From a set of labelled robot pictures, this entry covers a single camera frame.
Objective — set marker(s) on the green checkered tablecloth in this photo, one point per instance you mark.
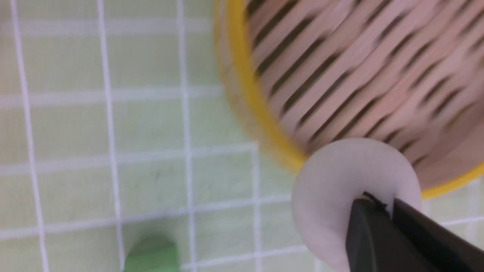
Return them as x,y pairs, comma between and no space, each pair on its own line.
116,126

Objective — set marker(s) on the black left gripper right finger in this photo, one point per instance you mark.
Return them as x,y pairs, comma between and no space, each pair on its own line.
439,247

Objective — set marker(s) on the green cube block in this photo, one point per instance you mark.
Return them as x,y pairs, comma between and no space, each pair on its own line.
153,254

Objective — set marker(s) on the white bun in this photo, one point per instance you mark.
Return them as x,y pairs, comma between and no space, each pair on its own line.
336,175

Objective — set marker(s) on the bamboo steamer tray yellow rim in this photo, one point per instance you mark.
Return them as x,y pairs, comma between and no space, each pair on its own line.
301,74

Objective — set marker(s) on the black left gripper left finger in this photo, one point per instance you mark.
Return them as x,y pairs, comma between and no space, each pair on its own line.
375,244

